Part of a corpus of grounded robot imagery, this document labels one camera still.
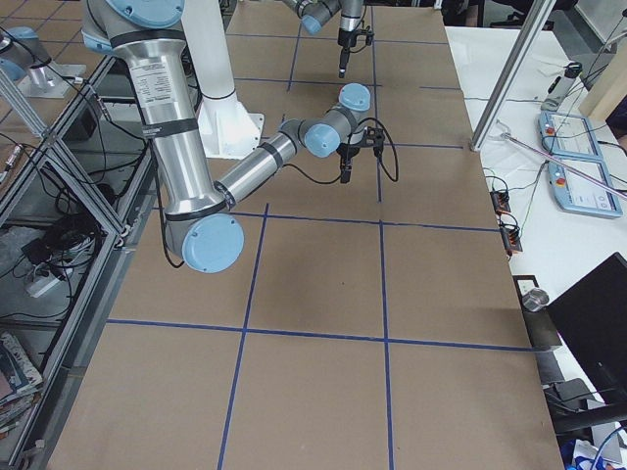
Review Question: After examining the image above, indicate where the long grabber stick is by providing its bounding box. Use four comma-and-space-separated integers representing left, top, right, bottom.
496, 119, 626, 200

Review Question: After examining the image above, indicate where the aluminium frame post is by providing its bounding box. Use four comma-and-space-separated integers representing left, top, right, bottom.
470, 0, 556, 152

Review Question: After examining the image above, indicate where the teach pendant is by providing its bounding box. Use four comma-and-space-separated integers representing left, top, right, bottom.
548, 159, 623, 218
538, 111, 603, 160

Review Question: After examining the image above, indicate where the stack of magazines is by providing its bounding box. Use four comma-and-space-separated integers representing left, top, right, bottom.
1, 331, 43, 439

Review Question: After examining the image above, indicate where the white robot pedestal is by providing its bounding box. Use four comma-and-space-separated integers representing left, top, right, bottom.
182, 0, 265, 160

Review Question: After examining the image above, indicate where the white power strip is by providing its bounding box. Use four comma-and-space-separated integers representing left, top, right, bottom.
25, 274, 62, 299

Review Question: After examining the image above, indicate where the metal cup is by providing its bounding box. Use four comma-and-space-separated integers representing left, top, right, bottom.
521, 287, 550, 312

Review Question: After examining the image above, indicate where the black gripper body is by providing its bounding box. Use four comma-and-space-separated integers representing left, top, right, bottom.
337, 144, 361, 161
337, 29, 354, 49

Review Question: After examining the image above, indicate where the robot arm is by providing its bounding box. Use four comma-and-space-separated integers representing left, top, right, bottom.
82, 1, 370, 273
282, 0, 374, 78

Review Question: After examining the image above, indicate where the upper teach pendant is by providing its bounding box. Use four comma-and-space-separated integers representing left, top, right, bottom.
538, 111, 603, 160

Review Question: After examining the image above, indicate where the black monitor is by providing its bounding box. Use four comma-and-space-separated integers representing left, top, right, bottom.
548, 253, 626, 403

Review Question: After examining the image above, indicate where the lower teach pendant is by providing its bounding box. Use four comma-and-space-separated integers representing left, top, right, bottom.
548, 159, 623, 218

